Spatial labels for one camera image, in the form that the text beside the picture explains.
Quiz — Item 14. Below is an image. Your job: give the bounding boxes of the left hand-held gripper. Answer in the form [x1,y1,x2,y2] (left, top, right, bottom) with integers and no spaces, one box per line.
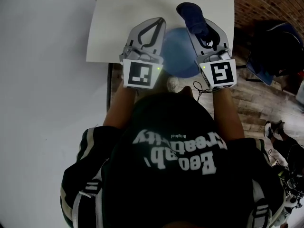
[118,17,167,90]

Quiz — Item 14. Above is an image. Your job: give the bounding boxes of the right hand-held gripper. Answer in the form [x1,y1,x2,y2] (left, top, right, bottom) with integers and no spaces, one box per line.
[187,19,237,93]

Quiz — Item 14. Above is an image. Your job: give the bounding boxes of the dark blue cloth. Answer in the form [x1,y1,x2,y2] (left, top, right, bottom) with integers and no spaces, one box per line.
[176,1,209,37]

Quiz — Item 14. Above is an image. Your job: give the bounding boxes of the big blue plate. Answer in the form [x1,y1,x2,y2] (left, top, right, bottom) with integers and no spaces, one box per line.
[160,27,201,78]

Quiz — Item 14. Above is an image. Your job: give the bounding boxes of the person's left forearm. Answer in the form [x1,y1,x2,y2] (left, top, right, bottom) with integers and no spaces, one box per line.
[102,86,139,131]

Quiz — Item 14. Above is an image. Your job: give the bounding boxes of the person's right forearm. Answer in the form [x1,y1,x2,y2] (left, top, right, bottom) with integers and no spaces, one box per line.
[211,88,245,142]

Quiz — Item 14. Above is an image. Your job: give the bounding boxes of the person's right shoe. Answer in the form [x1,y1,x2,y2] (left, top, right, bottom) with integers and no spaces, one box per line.
[166,76,179,93]

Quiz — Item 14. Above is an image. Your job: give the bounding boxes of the person's shoe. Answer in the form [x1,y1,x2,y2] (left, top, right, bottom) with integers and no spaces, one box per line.
[264,120,274,139]
[270,120,285,135]
[166,76,179,93]

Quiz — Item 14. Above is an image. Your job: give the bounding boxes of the blue chair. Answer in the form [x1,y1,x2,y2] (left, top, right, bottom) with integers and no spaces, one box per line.
[235,53,276,86]

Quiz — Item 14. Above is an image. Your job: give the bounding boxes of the black backpack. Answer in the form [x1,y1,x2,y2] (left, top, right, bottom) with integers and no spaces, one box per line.
[251,20,304,78]

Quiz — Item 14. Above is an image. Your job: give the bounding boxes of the person in dark green shirt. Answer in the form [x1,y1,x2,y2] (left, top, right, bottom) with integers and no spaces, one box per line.
[59,93,285,228]

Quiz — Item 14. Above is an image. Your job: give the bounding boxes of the metal equipment stand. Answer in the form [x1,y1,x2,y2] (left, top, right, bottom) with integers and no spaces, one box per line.
[277,167,304,223]

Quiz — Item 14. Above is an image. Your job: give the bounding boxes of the black gripper cord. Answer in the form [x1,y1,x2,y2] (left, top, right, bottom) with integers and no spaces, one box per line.
[192,81,211,102]

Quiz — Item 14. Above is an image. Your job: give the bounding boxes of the grey harness strap with buckle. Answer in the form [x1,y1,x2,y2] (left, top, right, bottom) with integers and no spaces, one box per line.
[251,198,273,228]
[72,179,105,228]

